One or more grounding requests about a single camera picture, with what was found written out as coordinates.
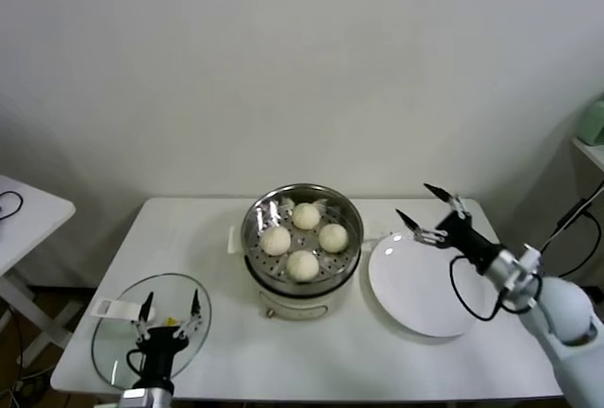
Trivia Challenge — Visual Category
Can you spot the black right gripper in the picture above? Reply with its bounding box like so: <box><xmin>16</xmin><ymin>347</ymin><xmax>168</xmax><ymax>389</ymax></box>
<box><xmin>394</xmin><ymin>183</ymin><xmax>502</xmax><ymax>274</ymax></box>

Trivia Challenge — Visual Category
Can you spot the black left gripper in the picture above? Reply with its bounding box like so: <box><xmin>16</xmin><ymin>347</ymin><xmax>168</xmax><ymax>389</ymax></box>
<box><xmin>133</xmin><ymin>288</ymin><xmax>205</xmax><ymax>382</ymax></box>

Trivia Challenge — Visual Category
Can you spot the white steamed baozi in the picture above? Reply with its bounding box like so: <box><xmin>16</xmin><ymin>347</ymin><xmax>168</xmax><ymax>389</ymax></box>
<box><xmin>291</xmin><ymin>202</ymin><xmax>322</xmax><ymax>230</ymax></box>
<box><xmin>260</xmin><ymin>226</ymin><xmax>293</xmax><ymax>257</ymax></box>
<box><xmin>318</xmin><ymin>223</ymin><xmax>350</xmax><ymax>254</ymax></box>
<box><xmin>286</xmin><ymin>250</ymin><xmax>320</xmax><ymax>283</ymax></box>

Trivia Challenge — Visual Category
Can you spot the perforated steel steamer basket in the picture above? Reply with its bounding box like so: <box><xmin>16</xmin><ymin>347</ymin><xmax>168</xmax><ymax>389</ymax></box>
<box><xmin>240</xmin><ymin>183</ymin><xmax>365</xmax><ymax>297</ymax></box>

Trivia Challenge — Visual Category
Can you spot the steel steamer pot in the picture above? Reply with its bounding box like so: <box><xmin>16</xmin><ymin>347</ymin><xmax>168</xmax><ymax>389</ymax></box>
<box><xmin>227</xmin><ymin>215</ymin><xmax>378</xmax><ymax>320</ymax></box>

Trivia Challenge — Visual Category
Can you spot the round glass pot lid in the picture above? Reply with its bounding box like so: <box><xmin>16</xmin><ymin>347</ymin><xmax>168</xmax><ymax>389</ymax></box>
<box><xmin>90</xmin><ymin>273</ymin><xmax>212</xmax><ymax>388</ymax></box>

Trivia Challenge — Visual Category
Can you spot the white round plate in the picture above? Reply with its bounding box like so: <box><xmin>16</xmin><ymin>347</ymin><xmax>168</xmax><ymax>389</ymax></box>
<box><xmin>366</xmin><ymin>229</ymin><xmax>486</xmax><ymax>338</ymax></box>

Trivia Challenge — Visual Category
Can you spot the white side table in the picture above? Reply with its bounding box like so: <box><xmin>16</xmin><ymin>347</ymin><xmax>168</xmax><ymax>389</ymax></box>
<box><xmin>0</xmin><ymin>174</ymin><xmax>76</xmax><ymax>366</ymax></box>

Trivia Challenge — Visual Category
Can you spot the white shelf board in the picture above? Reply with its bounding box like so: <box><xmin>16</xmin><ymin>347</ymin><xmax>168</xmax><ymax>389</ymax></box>
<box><xmin>569</xmin><ymin>136</ymin><xmax>604</xmax><ymax>178</ymax></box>

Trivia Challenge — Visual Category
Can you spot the pale green appliance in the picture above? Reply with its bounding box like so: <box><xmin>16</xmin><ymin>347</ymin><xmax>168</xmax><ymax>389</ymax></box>
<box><xmin>576</xmin><ymin>93</ymin><xmax>604</xmax><ymax>147</ymax></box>

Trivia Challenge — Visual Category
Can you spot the white lid handle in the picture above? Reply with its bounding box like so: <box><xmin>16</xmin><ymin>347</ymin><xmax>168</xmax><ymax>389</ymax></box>
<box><xmin>89</xmin><ymin>298</ymin><xmax>146</xmax><ymax>320</ymax></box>

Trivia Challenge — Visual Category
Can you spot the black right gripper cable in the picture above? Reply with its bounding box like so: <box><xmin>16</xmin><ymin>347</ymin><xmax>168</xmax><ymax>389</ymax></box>
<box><xmin>447</xmin><ymin>254</ymin><xmax>544</xmax><ymax>323</ymax></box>

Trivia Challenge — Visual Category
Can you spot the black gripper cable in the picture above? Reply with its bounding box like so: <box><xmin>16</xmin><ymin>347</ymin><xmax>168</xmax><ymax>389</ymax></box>
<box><xmin>447</xmin><ymin>254</ymin><xmax>544</xmax><ymax>323</ymax></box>
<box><xmin>126</xmin><ymin>349</ymin><xmax>146</xmax><ymax>377</ymax></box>

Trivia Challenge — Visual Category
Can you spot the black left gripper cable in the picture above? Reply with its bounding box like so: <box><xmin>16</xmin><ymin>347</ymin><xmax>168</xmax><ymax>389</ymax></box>
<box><xmin>126</xmin><ymin>349</ymin><xmax>146</xmax><ymax>377</ymax></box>

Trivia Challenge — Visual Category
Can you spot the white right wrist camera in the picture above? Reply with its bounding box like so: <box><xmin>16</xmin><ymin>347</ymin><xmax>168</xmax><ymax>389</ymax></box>
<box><xmin>518</xmin><ymin>245</ymin><xmax>544</xmax><ymax>273</ymax></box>

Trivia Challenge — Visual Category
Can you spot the black power cable with adapter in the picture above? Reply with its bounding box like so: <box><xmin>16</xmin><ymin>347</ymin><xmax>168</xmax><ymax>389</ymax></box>
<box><xmin>537</xmin><ymin>179</ymin><xmax>604</xmax><ymax>280</ymax></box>

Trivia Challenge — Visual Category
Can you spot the thin black cable loop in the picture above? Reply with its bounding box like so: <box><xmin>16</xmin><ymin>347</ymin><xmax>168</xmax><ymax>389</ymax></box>
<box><xmin>0</xmin><ymin>190</ymin><xmax>24</xmax><ymax>223</ymax></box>

